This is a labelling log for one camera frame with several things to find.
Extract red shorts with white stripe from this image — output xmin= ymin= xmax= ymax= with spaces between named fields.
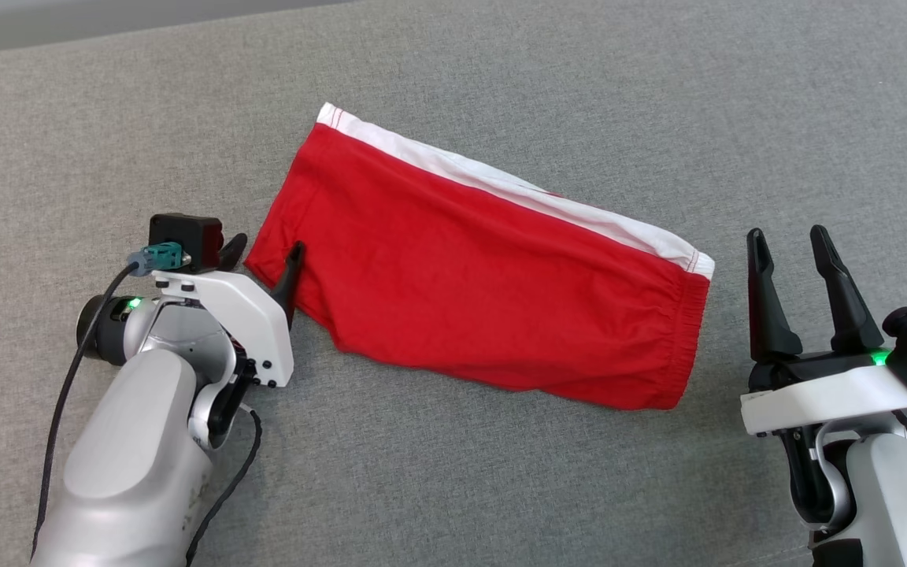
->
xmin=243 ymin=102 xmax=716 ymax=411

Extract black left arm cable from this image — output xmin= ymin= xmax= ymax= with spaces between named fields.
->
xmin=184 ymin=406 xmax=263 ymax=566

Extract teal left camera connector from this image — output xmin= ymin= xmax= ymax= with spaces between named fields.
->
xmin=128 ymin=243 xmax=185 ymax=276

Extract grey fabric sofa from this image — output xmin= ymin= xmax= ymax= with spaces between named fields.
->
xmin=0 ymin=0 xmax=907 ymax=567

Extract black left camera cable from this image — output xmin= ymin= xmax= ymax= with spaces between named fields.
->
xmin=32 ymin=264 xmax=141 ymax=556

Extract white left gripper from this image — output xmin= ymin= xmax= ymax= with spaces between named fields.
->
xmin=153 ymin=234 xmax=306 ymax=388

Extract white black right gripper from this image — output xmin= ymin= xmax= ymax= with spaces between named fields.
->
xmin=741 ymin=225 xmax=907 ymax=438

